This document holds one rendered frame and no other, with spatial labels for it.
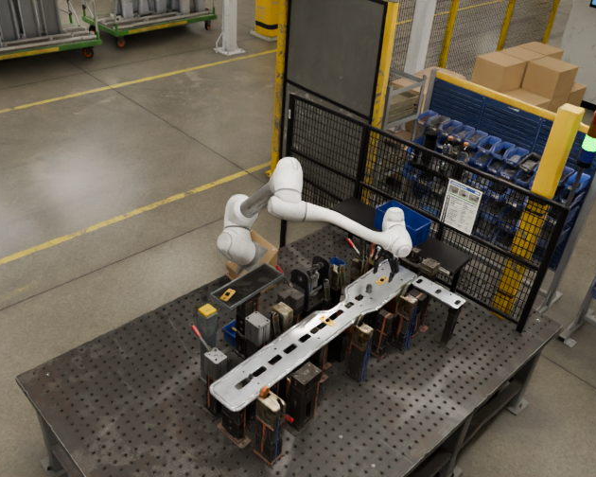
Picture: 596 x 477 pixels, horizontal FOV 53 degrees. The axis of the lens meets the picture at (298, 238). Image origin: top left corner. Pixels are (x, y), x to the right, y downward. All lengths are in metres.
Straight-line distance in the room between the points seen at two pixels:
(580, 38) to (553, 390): 5.89
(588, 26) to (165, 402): 7.70
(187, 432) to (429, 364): 1.32
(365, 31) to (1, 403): 3.64
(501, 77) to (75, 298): 4.82
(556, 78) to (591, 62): 2.24
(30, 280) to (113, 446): 2.37
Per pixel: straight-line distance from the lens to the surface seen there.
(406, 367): 3.30
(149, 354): 3.28
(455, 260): 3.55
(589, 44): 9.31
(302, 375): 2.71
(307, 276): 2.99
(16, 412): 4.12
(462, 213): 3.54
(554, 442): 4.22
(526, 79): 7.31
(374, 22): 4.88
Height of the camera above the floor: 3.04
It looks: 35 degrees down
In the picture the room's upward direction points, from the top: 5 degrees clockwise
